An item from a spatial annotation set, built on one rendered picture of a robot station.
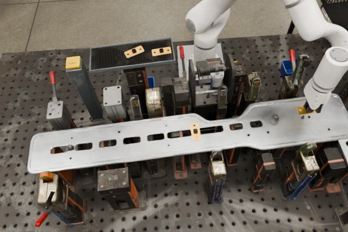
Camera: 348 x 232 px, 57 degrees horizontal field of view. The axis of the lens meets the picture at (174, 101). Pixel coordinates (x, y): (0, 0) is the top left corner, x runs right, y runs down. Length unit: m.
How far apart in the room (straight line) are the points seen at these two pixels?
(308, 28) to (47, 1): 3.08
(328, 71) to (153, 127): 0.71
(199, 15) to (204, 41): 0.20
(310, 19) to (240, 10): 2.30
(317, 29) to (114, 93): 0.81
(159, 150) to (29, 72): 1.12
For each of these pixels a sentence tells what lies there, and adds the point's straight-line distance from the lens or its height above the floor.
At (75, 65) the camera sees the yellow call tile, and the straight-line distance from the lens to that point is 1.46.
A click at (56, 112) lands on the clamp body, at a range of 1.47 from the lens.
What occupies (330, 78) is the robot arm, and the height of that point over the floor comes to 1.33.
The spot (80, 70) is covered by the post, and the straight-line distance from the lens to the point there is 1.47.
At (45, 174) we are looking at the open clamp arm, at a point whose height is 1.11.
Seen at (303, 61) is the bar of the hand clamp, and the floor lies 1.20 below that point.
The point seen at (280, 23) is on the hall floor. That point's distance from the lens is 3.34.
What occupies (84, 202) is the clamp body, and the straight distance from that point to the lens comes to 1.64.
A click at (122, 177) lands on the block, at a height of 1.03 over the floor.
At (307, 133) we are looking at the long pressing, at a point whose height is 1.00.
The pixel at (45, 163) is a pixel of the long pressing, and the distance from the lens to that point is 1.44.
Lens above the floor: 2.22
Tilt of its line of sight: 57 degrees down
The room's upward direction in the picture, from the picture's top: 5 degrees counter-clockwise
